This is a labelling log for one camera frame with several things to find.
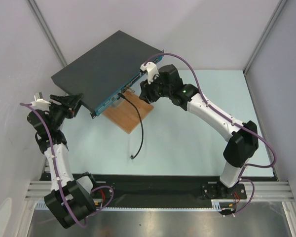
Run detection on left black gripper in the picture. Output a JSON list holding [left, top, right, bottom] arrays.
[[49, 93, 84, 130]]

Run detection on dark grey network switch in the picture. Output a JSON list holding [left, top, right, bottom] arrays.
[[51, 31, 162, 118]]

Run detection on silver transceiver module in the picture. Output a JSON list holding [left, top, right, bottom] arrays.
[[125, 87, 135, 93]]

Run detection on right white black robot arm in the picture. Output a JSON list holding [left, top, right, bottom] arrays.
[[140, 62, 259, 198]]

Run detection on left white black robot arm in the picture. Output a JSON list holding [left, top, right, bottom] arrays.
[[25, 93, 99, 229]]

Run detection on wooden board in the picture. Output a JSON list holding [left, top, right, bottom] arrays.
[[102, 91, 154, 134]]

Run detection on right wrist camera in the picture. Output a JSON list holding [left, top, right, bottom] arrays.
[[140, 62, 159, 84]]

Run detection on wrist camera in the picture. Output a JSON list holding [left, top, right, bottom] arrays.
[[140, 62, 159, 84], [31, 92, 50, 107]]

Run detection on black ethernet cable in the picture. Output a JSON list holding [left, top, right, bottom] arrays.
[[118, 92, 145, 160]]

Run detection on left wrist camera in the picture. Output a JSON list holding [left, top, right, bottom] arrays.
[[31, 92, 50, 107]]

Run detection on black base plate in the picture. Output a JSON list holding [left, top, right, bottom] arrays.
[[39, 172, 278, 208]]

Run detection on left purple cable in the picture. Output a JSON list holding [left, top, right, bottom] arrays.
[[19, 102, 114, 228]]

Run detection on white slotted cable duct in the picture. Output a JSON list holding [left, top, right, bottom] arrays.
[[36, 199, 224, 212]]

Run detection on aluminium rail frame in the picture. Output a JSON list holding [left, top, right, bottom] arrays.
[[18, 181, 296, 237]]

